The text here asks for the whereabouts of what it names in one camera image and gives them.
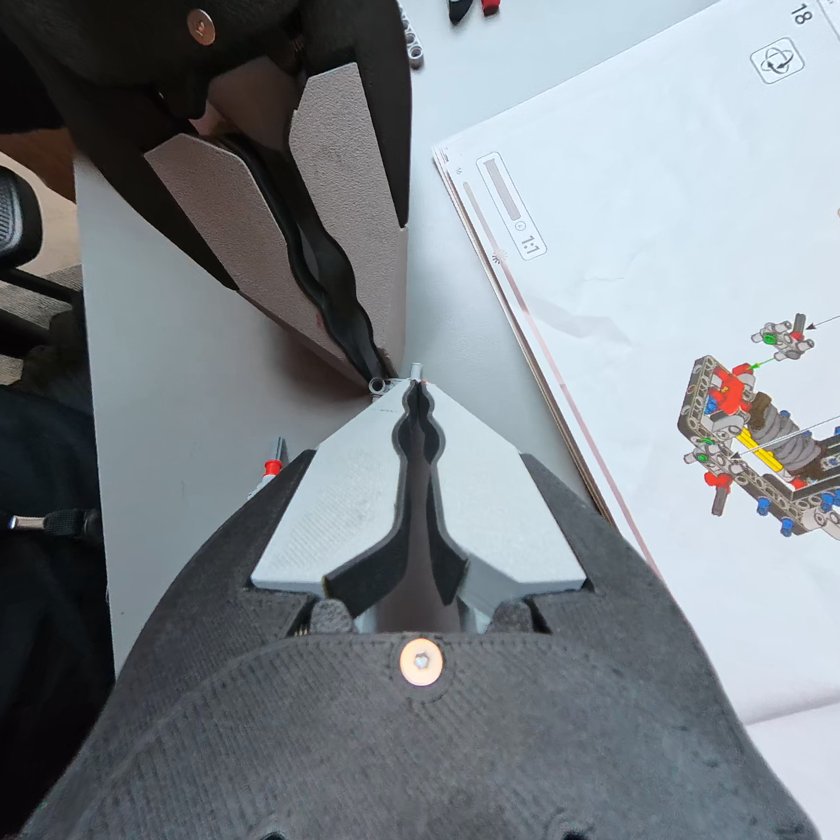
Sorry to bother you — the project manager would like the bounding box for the black office chair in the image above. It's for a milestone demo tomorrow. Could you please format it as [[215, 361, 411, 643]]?
[[0, 164, 83, 382]]

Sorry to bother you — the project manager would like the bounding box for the light grey lego connector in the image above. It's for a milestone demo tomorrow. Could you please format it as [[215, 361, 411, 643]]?
[[367, 362, 431, 396]]

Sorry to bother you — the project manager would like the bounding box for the pile of small lego pieces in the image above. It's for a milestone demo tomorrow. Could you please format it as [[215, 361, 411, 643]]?
[[399, 0, 505, 70]]

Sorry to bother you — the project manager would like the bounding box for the grey lego axle connector assembly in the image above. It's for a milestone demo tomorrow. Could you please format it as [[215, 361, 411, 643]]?
[[248, 436, 290, 503]]

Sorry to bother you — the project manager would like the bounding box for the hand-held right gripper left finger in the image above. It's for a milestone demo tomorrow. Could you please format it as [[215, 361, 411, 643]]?
[[251, 379, 421, 618]]

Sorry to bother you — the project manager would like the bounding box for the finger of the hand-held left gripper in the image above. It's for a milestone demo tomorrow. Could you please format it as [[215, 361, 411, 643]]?
[[143, 133, 371, 385], [287, 61, 411, 380]]

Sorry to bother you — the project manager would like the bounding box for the black lanyard with clip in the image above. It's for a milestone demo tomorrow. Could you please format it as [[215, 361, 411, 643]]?
[[7, 508, 102, 542]]

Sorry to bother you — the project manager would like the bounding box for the open instruction booklet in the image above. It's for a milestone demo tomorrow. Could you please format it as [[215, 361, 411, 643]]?
[[432, 0, 840, 726]]

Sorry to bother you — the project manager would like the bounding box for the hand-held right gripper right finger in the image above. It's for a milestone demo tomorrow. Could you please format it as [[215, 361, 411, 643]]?
[[420, 381, 588, 634]]

